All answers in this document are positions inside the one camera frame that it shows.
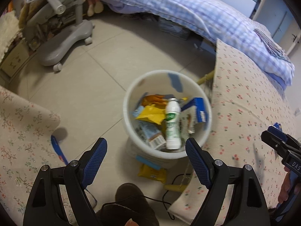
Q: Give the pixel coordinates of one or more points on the white plastic bin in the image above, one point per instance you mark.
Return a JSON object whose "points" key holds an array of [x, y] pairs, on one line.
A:
{"points": [[152, 80]]}

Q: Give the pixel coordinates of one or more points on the yellow snack packet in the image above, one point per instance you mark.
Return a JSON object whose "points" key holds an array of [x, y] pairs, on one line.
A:
{"points": [[150, 174], [150, 114]]}

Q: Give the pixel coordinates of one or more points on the blue white cardboard box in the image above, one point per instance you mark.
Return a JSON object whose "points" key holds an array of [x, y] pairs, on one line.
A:
{"points": [[199, 108]]}

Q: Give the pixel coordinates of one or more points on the orange foil wrapper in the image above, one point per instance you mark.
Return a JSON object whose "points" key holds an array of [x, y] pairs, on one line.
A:
{"points": [[155, 98]]}

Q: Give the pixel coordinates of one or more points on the brown plush slipper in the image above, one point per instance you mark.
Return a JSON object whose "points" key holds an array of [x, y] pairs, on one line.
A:
{"points": [[131, 193]]}

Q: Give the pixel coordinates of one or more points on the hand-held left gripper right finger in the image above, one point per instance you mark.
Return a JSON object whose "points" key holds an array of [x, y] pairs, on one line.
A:
{"points": [[197, 162]]}

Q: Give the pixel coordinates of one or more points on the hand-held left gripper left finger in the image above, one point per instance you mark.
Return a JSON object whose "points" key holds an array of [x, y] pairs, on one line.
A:
{"points": [[96, 155]]}

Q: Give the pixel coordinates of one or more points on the floral print cloth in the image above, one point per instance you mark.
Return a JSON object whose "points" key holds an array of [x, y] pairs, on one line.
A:
{"points": [[23, 127]]}

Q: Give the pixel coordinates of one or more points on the grey white milk carton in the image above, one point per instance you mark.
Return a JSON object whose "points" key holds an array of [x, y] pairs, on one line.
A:
{"points": [[150, 134]]}

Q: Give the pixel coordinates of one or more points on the blue plaid quilt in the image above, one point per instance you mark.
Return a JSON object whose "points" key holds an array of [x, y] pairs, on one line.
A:
{"points": [[188, 9]]}

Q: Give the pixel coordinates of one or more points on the white nut snack packet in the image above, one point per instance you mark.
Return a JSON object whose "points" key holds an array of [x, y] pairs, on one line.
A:
{"points": [[188, 122]]}

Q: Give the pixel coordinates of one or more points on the grey swivel chair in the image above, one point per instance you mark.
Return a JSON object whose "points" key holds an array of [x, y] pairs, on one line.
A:
{"points": [[65, 42]]}

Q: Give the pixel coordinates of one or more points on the person's right hand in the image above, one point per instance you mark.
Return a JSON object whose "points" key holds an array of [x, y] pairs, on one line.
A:
{"points": [[285, 186]]}

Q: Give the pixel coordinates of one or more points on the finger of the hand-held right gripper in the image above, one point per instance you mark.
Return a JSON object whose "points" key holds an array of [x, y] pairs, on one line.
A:
{"points": [[279, 141]]}

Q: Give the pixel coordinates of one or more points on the cherry print tablecloth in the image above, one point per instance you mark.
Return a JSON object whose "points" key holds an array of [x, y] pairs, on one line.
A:
{"points": [[247, 98]]}

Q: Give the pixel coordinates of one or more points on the wooden table leg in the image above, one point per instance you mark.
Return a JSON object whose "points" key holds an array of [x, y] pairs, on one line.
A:
{"points": [[174, 187], [205, 77]]}

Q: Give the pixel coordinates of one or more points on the storage box under bed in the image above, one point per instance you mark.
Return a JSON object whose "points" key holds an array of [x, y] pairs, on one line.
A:
{"points": [[174, 28]]}

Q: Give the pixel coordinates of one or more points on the blue strip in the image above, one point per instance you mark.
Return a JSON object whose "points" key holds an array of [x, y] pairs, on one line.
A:
{"points": [[57, 147]]}

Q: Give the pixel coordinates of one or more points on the white plastic bottle green label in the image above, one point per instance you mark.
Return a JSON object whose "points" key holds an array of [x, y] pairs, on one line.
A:
{"points": [[172, 127]]}

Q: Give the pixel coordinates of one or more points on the yellow cabinet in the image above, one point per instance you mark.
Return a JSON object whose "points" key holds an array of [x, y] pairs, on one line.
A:
{"points": [[14, 58]]}

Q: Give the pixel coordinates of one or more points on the white fuzzy cloth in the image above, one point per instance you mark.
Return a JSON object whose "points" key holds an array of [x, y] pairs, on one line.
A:
{"points": [[8, 28]]}

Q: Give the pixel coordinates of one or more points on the light blue wardrobe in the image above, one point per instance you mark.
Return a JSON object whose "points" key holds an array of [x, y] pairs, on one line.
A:
{"points": [[270, 21]]}

